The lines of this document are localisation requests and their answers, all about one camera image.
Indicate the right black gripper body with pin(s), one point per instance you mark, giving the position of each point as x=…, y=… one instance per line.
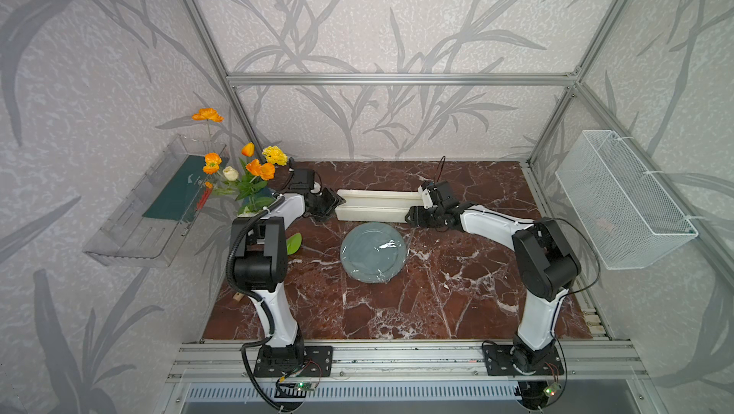
x=430, y=217

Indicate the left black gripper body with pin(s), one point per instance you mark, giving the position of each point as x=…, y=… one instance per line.
x=324, y=204

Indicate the white plastic wrap dispenser box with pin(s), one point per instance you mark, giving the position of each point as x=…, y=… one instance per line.
x=376, y=205

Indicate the grey-green round plate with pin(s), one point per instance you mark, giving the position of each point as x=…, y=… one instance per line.
x=374, y=252

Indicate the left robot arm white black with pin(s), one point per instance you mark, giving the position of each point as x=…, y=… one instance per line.
x=258, y=260

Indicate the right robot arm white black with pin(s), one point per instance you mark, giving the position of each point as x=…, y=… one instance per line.
x=545, y=259

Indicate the flower bouquet in glass vase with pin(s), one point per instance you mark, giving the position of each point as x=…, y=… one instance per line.
x=246, y=185

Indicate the red pen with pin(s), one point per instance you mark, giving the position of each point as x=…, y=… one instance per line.
x=206, y=194

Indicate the dark green notebook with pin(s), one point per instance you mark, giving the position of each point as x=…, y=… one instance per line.
x=178, y=199

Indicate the left green circuit board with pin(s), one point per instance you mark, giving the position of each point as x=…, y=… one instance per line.
x=296, y=387

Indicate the right small circuit board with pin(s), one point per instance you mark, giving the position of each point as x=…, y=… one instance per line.
x=552, y=389

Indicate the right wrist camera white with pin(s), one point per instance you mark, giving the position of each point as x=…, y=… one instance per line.
x=425, y=193

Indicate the green garden trowel yellow handle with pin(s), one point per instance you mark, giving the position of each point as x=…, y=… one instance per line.
x=293, y=244

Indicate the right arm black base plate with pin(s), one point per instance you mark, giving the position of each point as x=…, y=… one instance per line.
x=499, y=359

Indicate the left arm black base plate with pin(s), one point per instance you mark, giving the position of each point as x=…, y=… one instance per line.
x=309, y=361

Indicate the clear acrylic wall shelf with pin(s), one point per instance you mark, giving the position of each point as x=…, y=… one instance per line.
x=128, y=239

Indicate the white wire mesh basket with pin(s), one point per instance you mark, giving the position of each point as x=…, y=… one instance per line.
x=622, y=199

